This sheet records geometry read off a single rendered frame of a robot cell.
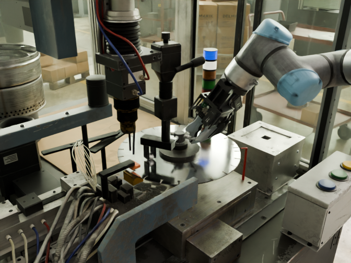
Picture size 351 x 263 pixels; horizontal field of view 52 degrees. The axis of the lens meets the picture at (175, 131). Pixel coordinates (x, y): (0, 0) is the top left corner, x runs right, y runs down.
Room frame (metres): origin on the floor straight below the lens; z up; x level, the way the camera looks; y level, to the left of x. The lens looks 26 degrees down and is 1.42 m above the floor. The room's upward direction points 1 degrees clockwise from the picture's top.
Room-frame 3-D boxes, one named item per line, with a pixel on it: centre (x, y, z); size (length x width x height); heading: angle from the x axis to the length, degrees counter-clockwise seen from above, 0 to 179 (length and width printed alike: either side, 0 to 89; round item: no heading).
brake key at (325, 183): (0.78, -0.39, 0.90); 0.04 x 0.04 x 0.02
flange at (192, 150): (0.87, -0.01, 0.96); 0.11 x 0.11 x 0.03
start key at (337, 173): (0.83, -0.44, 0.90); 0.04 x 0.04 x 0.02
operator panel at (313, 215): (0.84, -0.43, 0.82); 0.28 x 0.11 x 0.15; 134
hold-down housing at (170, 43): (0.80, 0.02, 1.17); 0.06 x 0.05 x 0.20; 125
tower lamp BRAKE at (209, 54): (1.15, -0.11, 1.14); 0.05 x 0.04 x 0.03; 44
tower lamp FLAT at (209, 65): (1.15, -0.11, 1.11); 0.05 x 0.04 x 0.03; 44
